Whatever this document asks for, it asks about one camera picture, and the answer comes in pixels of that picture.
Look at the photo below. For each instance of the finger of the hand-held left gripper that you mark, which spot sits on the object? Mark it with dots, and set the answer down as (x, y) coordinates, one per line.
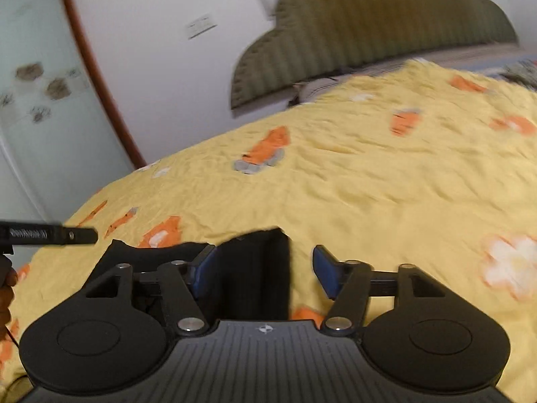
(82, 235)

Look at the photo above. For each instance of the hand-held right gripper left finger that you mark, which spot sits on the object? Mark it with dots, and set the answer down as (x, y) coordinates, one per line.
(205, 278)

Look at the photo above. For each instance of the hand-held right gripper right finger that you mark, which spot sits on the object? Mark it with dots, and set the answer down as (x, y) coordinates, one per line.
(325, 273)

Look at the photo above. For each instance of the black pants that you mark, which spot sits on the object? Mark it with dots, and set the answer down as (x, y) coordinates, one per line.
(251, 279)

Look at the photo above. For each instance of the person's left hand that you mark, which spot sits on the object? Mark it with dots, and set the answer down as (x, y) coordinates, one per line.
(6, 300)

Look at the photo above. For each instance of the yellow blanket with orange print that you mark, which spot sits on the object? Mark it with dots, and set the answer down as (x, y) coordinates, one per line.
(356, 168)

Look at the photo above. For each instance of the frosted glass door with flowers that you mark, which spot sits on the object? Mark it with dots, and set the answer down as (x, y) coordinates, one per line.
(46, 105)

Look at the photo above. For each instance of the patterned grey pillow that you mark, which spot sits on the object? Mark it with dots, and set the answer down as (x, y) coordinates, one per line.
(312, 90)

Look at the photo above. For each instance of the grey bed sheet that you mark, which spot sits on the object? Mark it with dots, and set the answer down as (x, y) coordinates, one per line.
(440, 61)

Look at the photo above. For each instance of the olive padded headboard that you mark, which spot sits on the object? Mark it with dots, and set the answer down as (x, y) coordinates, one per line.
(369, 21)

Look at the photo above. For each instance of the dark patterned cloth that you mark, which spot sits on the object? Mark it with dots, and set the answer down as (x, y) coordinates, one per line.
(520, 73)

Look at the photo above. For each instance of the brown wooden door frame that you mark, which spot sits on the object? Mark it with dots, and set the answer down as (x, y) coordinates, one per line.
(105, 84)

